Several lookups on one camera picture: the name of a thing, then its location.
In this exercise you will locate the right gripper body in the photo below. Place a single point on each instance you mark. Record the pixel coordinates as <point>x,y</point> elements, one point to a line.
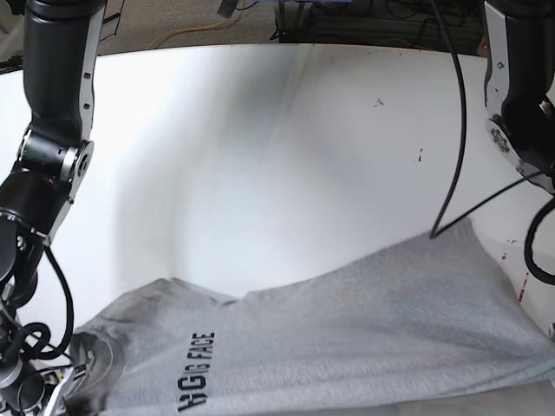
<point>26,390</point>

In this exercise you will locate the grey Hugging Face T-shirt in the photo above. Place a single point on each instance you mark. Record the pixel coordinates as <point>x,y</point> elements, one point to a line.
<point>424,327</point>

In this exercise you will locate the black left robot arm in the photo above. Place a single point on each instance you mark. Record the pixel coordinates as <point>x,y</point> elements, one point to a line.
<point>520,72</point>

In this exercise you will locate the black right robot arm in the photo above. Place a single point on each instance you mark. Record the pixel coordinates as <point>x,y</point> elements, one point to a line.
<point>60,47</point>

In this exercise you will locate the red tape rectangle marker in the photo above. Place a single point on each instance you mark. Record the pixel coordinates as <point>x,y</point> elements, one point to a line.
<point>513,263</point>

